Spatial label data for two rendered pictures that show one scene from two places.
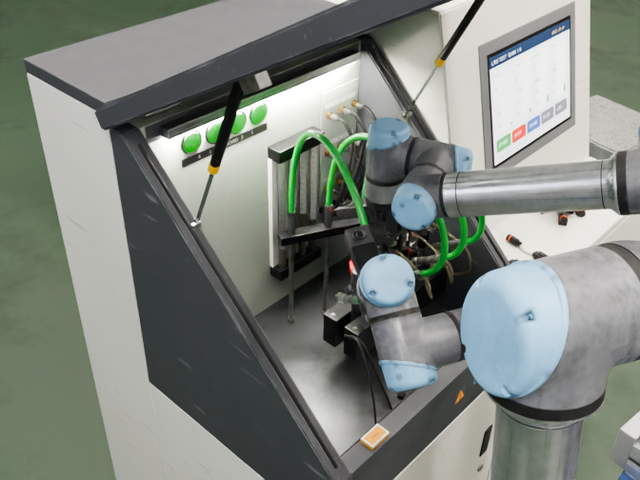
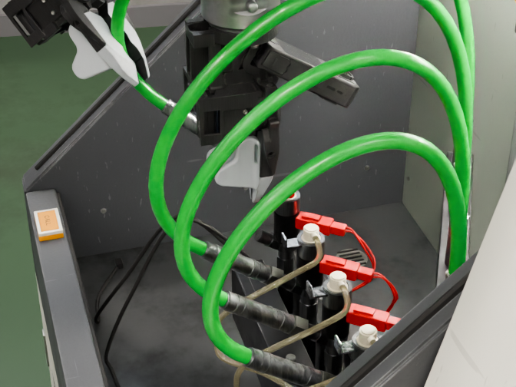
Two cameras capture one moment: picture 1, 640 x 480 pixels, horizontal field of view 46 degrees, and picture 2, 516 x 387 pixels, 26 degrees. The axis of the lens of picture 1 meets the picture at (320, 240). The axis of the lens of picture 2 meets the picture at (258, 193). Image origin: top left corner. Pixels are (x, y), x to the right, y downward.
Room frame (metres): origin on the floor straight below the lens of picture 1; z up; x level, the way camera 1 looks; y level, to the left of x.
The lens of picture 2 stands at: (1.75, -0.93, 1.77)
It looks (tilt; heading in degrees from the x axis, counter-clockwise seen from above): 34 degrees down; 122
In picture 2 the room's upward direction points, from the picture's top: straight up
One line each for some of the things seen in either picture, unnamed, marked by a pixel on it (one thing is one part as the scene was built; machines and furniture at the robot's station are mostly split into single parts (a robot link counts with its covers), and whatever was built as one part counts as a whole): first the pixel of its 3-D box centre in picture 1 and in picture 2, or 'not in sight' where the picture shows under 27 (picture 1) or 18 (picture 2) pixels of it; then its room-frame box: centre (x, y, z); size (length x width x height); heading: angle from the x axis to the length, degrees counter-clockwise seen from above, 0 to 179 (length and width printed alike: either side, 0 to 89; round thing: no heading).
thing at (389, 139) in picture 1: (389, 150); not in sight; (1.22, -0.12, 1.41); 0.09 x 0.08 x 0.11; 69
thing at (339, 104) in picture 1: (342, 146); not in sight; (1.61, -0.05, 1.20); 0.13 x 0.03 x 0.31; 138
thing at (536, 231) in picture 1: (565, 219); not in sight; (1.68, -0.66, 0.96); 0.70 x 0.22 x 0.03; 138
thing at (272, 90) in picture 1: (269, 90); not in sight; (1.43, 0.11, 1.43); 0.54 x 0.03 x 0.02; 138
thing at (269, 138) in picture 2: not in sight; (263, 136); (1.25, -0.12, 1.19); 0.05 x 0.02 x 0.09; 138
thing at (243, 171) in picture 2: not in sight; (242, 173); (1.23, -0.13, 1.15); 0.06 x 0.03 x 0.09; 48
